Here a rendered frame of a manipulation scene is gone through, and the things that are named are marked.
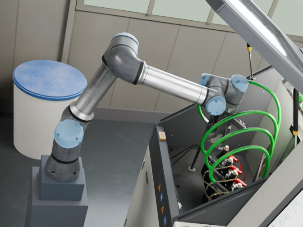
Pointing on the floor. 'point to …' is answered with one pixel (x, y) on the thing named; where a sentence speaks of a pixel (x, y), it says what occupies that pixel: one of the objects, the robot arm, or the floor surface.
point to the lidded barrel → (42, 102)
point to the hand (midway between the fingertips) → (218, 145)
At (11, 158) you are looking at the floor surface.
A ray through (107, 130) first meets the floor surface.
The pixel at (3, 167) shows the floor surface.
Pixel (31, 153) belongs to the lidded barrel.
